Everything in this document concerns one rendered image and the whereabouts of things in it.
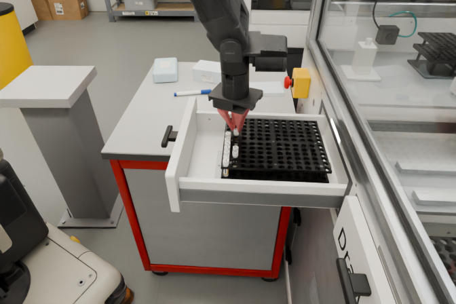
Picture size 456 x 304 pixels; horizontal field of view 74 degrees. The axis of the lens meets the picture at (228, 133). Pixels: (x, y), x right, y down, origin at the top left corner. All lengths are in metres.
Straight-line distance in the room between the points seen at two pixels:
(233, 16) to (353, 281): 0.41
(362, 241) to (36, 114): 1.22
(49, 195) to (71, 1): 3.42
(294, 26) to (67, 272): 1.30
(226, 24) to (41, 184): 1.79
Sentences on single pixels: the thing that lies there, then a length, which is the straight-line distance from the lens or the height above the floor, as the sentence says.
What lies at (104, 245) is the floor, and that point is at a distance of 1.68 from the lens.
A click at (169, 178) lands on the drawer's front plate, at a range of 0.57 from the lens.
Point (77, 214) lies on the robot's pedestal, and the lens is 1.79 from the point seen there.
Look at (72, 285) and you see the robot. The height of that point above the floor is 0.28.
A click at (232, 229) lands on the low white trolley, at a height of 0.40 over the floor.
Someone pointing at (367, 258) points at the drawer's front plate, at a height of 0.93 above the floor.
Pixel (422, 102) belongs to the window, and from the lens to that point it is 0.44.
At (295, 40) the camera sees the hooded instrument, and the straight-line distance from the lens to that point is 1.43.
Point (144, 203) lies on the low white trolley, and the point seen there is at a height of 0.52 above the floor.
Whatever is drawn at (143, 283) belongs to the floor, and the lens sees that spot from 1.52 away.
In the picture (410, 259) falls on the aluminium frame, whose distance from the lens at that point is 0.44.
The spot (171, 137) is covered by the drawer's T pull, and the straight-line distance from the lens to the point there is 0.68.
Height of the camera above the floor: 1.33
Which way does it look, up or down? 37 degrees down
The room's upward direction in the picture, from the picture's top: straight up
